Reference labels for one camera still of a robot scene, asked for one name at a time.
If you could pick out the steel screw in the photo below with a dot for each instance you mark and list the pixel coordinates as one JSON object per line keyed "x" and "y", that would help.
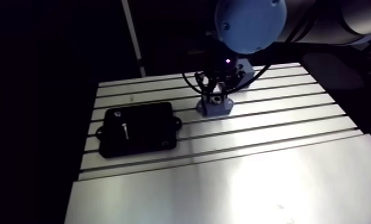
{"x": 125, "y": 131}

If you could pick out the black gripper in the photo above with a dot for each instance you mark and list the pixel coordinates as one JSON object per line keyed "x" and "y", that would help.
{"x": 219, "y": 64}

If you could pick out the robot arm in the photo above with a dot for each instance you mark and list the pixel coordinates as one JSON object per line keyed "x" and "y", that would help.
{"x": 251, "y": 25}

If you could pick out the dark blue-grey housing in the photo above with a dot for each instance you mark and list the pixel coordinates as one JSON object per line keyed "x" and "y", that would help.
{"x": 215, "y": 108}

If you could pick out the steel bearing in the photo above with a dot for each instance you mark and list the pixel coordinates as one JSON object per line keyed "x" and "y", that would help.
{"x": 216, "y": 100}

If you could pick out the black tray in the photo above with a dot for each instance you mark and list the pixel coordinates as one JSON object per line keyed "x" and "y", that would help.
{"x": 141, "y": 131}

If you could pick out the pale post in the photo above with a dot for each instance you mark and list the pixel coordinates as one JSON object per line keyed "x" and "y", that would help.
{"x": 134, "y": 37}

